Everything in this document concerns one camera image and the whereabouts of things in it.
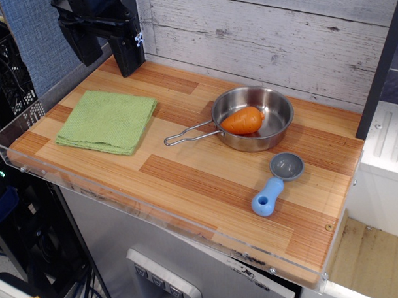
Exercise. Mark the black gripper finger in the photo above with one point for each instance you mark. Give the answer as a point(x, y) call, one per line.
point(128, 53)
point(84, 44)

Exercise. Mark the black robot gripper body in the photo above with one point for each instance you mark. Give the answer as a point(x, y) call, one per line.
point(103, 18)

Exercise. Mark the blue and grey toy spoon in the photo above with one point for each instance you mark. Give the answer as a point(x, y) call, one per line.
point(285, 167)

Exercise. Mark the green folded cloth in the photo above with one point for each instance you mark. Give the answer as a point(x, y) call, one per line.
point(107, 122)

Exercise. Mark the black plastic crate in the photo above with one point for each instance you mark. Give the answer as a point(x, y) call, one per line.
point(16, 87)

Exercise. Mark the clear acrylic table guard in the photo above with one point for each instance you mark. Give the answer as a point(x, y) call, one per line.
point(188, 206)

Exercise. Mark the orange toy carrot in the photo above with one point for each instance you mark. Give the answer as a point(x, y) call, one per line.
point(244, 121)

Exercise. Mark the silver appliance control panel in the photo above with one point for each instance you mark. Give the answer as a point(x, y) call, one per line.
point(164, 279)

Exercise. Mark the white ribbed block right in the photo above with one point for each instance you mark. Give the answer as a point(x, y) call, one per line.
point(380, 150)

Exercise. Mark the steel pan with wire handle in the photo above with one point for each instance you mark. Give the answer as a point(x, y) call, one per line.
point(277, 108)

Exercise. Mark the black vertical post right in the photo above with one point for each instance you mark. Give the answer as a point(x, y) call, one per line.
point(379, 79)

